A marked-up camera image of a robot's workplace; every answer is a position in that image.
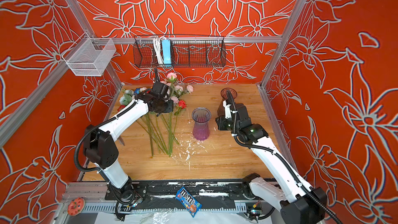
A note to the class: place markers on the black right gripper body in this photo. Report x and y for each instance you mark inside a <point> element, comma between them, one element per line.
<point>230,124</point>

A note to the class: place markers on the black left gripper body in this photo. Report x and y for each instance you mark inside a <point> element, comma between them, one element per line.
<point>166,107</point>

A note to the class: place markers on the small red rose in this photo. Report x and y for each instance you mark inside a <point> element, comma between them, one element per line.
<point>179,107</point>

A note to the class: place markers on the purple glass vase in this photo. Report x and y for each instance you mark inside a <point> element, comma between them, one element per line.
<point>201,117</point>

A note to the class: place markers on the pink rose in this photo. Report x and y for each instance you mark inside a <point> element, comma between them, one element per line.
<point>171,77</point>

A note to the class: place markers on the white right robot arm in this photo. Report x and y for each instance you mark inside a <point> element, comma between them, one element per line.
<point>297,201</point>

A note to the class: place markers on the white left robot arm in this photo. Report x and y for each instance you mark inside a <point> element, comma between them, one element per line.
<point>97,151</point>

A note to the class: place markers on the blue and white flowers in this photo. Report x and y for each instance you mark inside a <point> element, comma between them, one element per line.
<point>129,95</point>

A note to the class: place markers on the pink carnation spray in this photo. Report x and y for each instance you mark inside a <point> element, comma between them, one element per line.
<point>176,91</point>

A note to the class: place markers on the dark red flower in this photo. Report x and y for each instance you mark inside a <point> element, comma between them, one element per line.
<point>121,107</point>

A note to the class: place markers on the light blue box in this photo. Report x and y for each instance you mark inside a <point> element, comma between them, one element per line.
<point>166,48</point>

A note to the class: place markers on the white mesh basket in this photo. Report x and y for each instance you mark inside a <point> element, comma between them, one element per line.
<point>89,56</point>

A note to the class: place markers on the blue candy bag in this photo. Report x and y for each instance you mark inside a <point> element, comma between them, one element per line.
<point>188,201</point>

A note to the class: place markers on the black wire basket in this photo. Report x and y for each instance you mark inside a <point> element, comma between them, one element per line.
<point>187,51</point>

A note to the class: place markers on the beige handled scissors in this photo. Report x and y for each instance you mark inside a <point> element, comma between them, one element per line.
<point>120,139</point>

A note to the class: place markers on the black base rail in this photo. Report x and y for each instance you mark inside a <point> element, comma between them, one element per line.
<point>215,195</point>

